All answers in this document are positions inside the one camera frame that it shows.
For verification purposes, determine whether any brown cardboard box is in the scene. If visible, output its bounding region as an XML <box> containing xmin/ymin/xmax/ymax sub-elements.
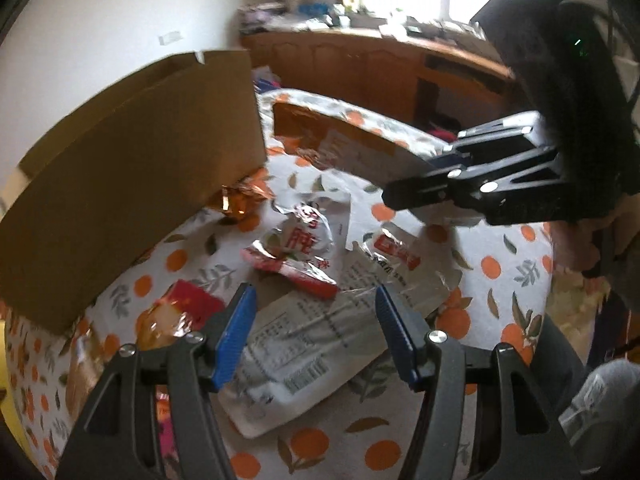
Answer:
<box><xmin>0</xmin><ymin>50</ymin><xmax>268</xmax><ymax>336</ymax></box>

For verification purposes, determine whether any person's right hand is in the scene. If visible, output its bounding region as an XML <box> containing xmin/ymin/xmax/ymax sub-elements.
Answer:
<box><xmin>550</xmin><ymin>220</ymin><xmax>606</xmax><ymax>278</ymax></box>

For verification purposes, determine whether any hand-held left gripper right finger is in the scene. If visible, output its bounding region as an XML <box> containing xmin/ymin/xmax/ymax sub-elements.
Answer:
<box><xmin>375</xmin><ymin>284</ymin><xmax>583</xmax><ymax>480</ymax></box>

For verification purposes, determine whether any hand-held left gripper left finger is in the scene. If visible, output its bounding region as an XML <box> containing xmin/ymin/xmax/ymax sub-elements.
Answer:
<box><xmin>55</xmin><ymin>282</ymin><xmax>258</xmax><ymax>480</ymax></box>

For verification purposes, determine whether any blue and pink cloth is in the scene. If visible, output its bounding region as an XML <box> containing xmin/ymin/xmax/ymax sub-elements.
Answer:
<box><xmin>252</xmin><ymin>67</ymin><xmax>282</xmax><ymax>94</ymax></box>

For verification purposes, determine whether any person's grey shoe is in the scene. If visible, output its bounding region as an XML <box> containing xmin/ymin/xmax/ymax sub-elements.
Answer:
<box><xmin>560</xmin><ymin>360</ymin><xmax>640</xmax><ymax>476</ymax></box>

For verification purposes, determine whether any clutter of boxes and papers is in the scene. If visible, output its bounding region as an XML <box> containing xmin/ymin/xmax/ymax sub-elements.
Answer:
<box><xmin>239</xmin><ymin>2</ymin><xmax>501</xmax><ymax>51</ymax></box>

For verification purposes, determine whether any round white and red packet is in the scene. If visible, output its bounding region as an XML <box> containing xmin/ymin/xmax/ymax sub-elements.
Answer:
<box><xmin>265</xmin><ymin>202</ymin><xmax>336</xmax><ymax>261</ymax></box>

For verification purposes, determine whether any yellow snack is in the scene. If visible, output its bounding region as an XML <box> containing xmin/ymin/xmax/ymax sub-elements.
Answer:
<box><xmin>135</xmin><ymin>280</ymin><xmax>226</xmax><ymax>351</ymax></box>

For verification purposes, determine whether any orange foil snack packet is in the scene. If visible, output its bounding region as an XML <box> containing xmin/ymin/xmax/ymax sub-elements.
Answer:
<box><xmin>217</xmin><ymin>172</ymin><xmax>273</xmax><ymax>223</ymax></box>

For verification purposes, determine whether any pink snack packet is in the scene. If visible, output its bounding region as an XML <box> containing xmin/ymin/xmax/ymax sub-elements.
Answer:
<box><xmin>155</xmin><ymin>390</ymin><xmax>181</xmax><ymax>466</ymax></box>

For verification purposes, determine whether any orange print tablecloth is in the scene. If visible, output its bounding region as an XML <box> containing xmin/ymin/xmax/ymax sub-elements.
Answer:
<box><xmin>0</xmin><ymin>87</ymin><xmax>556</xmax><ymax>480</ymax></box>

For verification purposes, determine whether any large white printed packet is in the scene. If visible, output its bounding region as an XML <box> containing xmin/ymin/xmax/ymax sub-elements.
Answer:
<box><xmin>217</xmin><ymin>287</ymin><xmax>401</xmax><ymax>438</ymax></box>

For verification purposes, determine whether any red cloth bundle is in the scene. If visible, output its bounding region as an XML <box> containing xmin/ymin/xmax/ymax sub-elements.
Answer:
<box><xmin>427</xmin><ymin>120</ymin><xmax>462</xmax><ymax>142</ymax></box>

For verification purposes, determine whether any red stick snack packet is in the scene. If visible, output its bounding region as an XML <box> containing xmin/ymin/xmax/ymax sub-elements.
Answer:
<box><xmin>241</xmin><ymin>245</ymin><xmax>341</xmax><ymax>301</ymax></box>

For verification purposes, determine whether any brown cardboard sheet with label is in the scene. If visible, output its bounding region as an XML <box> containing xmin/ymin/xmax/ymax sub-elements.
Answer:
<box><xmin>272</xmin><ymin>101</ymin><xmax>433</xmax><ymax>178</ymax></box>

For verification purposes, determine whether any clear packet with red label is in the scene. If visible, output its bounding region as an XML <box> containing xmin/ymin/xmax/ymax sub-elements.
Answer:
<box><xmin>345</xmin><ymin>227</ymin><xmax>463</xmax><ymax>311</ymax></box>

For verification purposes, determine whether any brown clear snack packet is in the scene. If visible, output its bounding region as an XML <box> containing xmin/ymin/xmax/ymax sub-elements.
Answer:
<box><xmin>65</xmin><ymin>330</ymin><xmax>106</xmax><ymax>421</ymax></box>

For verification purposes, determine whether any person's dark trouser leg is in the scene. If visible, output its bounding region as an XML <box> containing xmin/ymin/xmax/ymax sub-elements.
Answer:
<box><xmin>539</xmin><ymin>310</ymin><xmax>590</xmax><ymax>377</ymax></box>

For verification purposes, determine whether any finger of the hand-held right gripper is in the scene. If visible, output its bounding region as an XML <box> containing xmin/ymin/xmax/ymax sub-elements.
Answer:
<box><xmin>429</xmin><ymin>111</ymin><xmax>551</xmax><ymax>171</ymax></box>
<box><xmin>381</xmin><ymin>147</ymin><xmax>575</xmax><ymax>227</ymax></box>

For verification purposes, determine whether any wooden cabinet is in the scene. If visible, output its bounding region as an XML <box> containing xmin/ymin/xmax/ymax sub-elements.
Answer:
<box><xmin>240</xmin><ymin>27</ymin><xmax>518</xmax><ymax>126</ymax></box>

